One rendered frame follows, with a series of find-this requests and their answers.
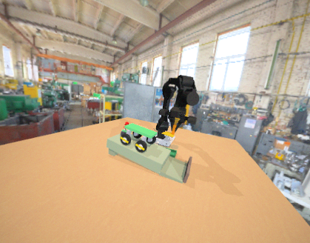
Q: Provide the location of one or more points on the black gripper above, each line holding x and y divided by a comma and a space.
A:
190, 119

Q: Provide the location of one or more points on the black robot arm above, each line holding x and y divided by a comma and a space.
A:
186, 94

